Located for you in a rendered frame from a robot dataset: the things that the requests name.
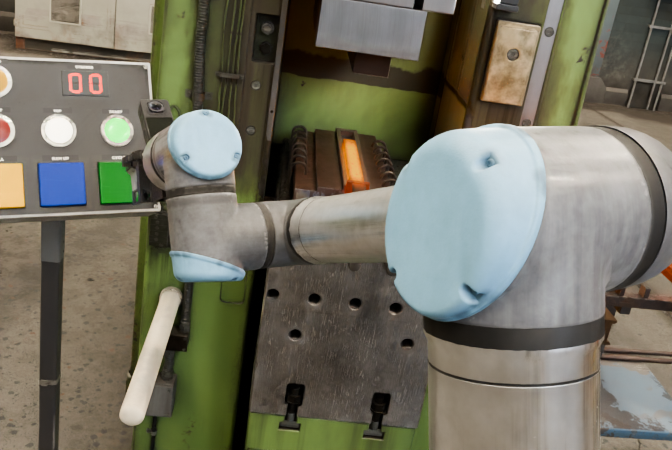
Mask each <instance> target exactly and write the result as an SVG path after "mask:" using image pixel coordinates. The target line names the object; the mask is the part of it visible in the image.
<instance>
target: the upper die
mask: <svg viewBox="0 0 672 450"><path fill-rule="evenodd" d="M426 18H427V11H422V10H421V9H420V8H419V7H418V6H417V5H416V4H415V3H414V5H413V9H408V8H402V7H395V6H389V5H382V4H376V3H369V2H362V1H356V0H315V4H314V11H313V20H314V34H315V46H316V47H323V48H330V49H336V50H343V51H350V52H357V53H364V54H371V55H378V56H385V57H391V58H398V59H405V60H412V61H418V60H419V54H420V49H421V44H422V39H423V33H424V28H425V23H426Z"/></svg>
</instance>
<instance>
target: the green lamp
mask: <svg viewBox="0 0 672 450"><path fill-rule="evenodd" d="M105 134H106V136H107V137H108V138H109V139H110V140H111V141H113V142H117V143H119V142H123V141H125V140H126V139H127V138H128V137H129V134H130V128H129V126H128V124H127V123H126V122H125V121H124V120H122V119H119V118H114V119H111V120H109V121H108V122H107V124H106V126H105Z"/></svg>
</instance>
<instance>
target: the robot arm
mask: <svg viewBox="0 0 672 450"><path fill-rule="evenodd" d="M138 115H139V119H140V123H141V127H142V131H143V135H144V139H145V143H146V147H145V149H143V150H137V151H135V152H132V155H126V156H125V157H123V158H122V167H126V172H127V173H128V174H129V175H130V176H131V183H132V200H133V206H136V205H138V204H140V203H147V202H160V204H163V203H167V213H168V224H169V235H170V246H171V251H170V252H169V254H170V257H171V258H172V266H173V273H174V276H175V278H176V279H177V280H179V281H181V282H224V281H241V280H243V279H244V277H245V271H249V270H257V269H264V268H273V267H283V266H292V265H319V264H328V263H383V262H388V267H389V270H390V272H392V273H397V276H396V279H395V281H394V284H395V287H396V289H397V291H398V292H399V294H400V295H401V297H402V298H403V300H404V301H405V302H406V303H407V304H408V305H409V306H410V307H411V308H412V309H413V310H415V311H416V312H418V313H419V314H421V315H423V331H424V334H425V336H426V338H427V340H428V415H429V450H600V346H601V344H602V342H603V341H604V339H605V292H609V291H615V290H619V289H623V288H628V287H631V286H634V285H637V284H640V283H643V282H645V281H647V280H649V279H651V278H653V277H655V276H657V275H658V274H659V273H661V272H662V271H663V270H664V269H666V268H667V267H668V266H669V265H670V264H671V263H672V151H670V150H669V149H668V148H667V147H666V146H664V145H663V144H662V143H661V142H659V141H658V140H656V139H654V138H652V137H650V136H648V135H647V134H645V133H642V132H639V131H636V130H633V129H630V128H626V127H617V126H607V125H594V126H529V127H516V126H514V125H510V124H489V125H484V126H481V127H478V128H470V129H457V130H452V131H447V132H445V133H442V134H439V135H437V136H435V137H433V138H432V139H430V140H428V141H427V142H426V143H424V144H423V145H422V146H421V147H420V148H419V149H418V150H417V151H416V152H415V153H414V154H413V155H412V157H411V159H410V162H409V164H407V165H406V166H405V167H404V168H403V169H402V171H401V173H400V175H399V177H398V179H397V181H396V183H395V186H390V187H384V188H377V189H371V190H365V191H358V192H352V193H346V194H339V195H333V196H327V197H324V196H314V197H308V198H302V199H295V200H281V201H265V202H252V203H237V196H236V187H235V186H236V185H235V175H234V169H235V168H236V167H237V165H238V163H239V160H240V157H241V153H242V142H241V138H240V135H239V132H238V130H237V129H236V127H235V126H234V124H233V123H232V122H231V121H230V120H229V119H228V118H226V117H225V116H224V115H222V114H220V113H218V112H215V111H211V110H196V111H193V112H189V113H186V114H183V115H181V116H180V117H178V118H177V119H176V120H175V121H174V119H173V116H172V112H171V109H170V105H169V102H168V100H165V99H141V100H140V104H139V109H138ZM137 192H138V202H136V197H137Z"/></svg>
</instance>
